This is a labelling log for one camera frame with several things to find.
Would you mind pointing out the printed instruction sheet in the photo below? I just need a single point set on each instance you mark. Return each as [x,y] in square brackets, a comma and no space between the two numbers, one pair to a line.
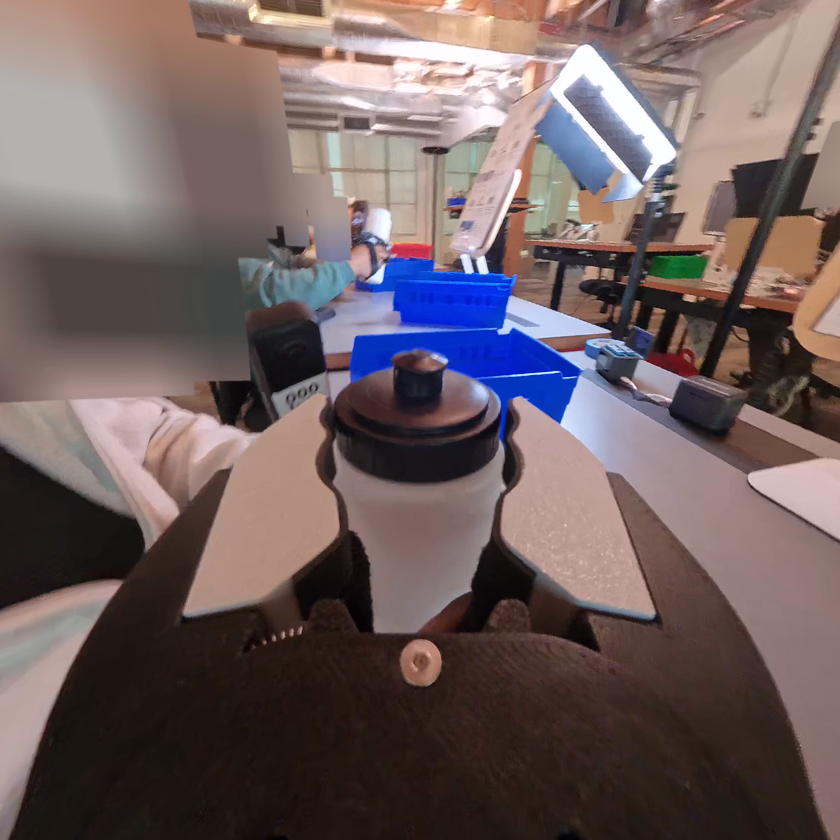
[830,318]

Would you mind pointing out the white panel studio light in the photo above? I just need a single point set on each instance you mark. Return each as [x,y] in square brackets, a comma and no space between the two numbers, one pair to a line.
[590,131]

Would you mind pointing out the instruction sign on white stand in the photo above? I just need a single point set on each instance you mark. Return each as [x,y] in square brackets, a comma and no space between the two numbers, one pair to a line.
[794,492]

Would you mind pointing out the dark grey box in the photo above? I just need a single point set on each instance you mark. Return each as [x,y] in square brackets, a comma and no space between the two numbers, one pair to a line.
[705,403]

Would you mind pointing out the blue handheld device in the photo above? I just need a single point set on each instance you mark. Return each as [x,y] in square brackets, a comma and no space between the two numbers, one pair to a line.
[641,341]

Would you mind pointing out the green plastic bin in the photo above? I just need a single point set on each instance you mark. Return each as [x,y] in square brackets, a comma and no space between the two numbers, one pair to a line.
[679,266]

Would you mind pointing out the black tripod stand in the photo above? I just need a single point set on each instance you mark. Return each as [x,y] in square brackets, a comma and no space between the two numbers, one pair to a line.
[754,262]

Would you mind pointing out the blue tape roll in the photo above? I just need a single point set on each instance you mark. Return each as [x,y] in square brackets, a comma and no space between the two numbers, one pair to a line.
[594,348]

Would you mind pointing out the dark battery charger case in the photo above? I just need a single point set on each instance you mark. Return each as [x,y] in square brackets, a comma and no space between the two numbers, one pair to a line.
[617,364]

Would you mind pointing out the wooden top office desk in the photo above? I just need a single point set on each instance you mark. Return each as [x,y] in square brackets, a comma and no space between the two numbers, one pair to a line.
[604,246]

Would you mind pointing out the person's right hand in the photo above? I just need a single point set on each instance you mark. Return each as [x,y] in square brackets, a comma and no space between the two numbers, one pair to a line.
[446,617]

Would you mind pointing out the wooden workshop desk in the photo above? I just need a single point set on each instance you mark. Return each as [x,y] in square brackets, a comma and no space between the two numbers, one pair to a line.
[722,292]

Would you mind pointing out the wooden document stand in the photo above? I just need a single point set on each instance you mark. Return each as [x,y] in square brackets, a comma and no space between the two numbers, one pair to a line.
[787,243]

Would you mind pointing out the ceiling air vent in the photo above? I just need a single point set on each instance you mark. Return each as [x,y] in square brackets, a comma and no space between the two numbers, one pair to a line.
[358,123]

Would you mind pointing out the red plastic bin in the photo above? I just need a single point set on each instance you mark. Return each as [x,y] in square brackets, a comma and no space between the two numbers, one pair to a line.
[413,250]

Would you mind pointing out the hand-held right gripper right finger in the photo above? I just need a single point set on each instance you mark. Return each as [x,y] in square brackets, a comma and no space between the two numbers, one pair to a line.
[571,525]

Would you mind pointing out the grey framed tablet screen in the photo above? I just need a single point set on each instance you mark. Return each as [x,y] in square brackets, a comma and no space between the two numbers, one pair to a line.
[720,207]

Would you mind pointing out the dark cloth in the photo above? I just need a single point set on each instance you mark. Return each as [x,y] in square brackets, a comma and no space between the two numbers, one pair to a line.
[65,525]

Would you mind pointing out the white plastic bottle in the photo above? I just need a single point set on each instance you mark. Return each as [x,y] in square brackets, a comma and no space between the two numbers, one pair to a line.
[420,544]
[380,223]

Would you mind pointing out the black office chair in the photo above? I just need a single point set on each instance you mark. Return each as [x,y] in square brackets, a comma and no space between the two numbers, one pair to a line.
[600,289]

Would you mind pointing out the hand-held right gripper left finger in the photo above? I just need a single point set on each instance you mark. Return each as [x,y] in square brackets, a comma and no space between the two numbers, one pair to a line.
[262,525]

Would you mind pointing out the black light stand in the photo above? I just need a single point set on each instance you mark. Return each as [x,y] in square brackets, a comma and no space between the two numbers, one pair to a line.
[640,262]

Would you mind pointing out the blue plastic bin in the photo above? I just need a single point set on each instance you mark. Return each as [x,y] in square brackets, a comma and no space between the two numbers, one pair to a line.
[453,302]
[407,272]
[525,367]

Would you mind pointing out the black computer monitor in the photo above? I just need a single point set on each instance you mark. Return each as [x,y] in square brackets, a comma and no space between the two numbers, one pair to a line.
[754,187]

